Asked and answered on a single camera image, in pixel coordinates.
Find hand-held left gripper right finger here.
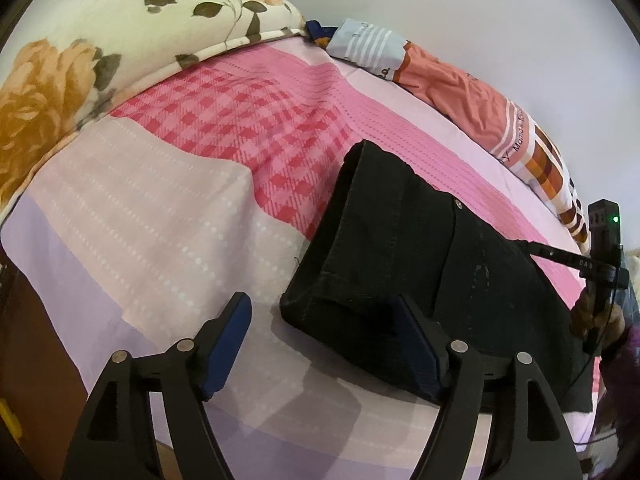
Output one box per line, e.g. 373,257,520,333
385,294,583,480

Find floral cream pillow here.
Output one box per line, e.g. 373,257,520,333
0,0,307,221

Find person's right hand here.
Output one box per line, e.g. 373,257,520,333
570,287,628,351

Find dark blue cloth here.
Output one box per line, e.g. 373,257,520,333
306,20,341,43

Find yellow object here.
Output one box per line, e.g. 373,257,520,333
0,400,23,446

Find brown wooden bed frame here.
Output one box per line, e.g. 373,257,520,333
0,250,88,480

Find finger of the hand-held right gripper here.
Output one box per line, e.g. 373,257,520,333
505,237,581,267

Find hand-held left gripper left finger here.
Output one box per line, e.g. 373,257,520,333
60,291,253,480

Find light blue striped cloth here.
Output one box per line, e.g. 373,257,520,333
325,18,408,81

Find pink checked bed sheet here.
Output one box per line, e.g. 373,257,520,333
0,37,608,480

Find orange checked pillow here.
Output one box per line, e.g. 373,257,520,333
390,40,591,256

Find black pants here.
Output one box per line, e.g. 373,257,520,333
280,140,608,413

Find person's right forearm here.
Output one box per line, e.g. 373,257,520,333
592,325,640,461

